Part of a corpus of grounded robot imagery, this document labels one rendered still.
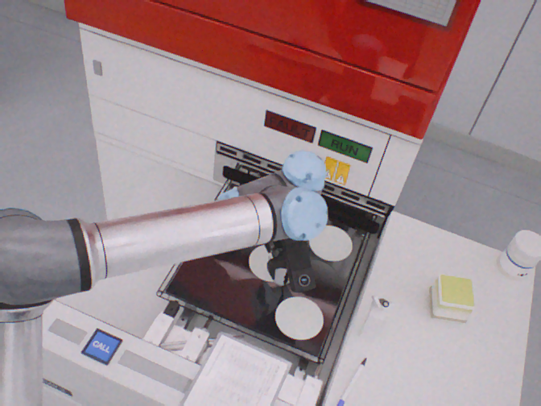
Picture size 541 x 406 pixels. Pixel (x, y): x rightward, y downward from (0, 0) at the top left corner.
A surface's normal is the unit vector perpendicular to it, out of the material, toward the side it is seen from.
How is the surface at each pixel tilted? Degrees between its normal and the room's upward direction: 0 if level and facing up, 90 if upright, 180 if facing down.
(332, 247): 0
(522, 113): 90
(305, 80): 90
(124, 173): 90
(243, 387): 0
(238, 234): 62
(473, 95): 90
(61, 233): 6
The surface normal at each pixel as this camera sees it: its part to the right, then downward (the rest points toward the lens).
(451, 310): -0.12, 0.75
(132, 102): -0.37, 0.68
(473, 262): 0.11, -0.64
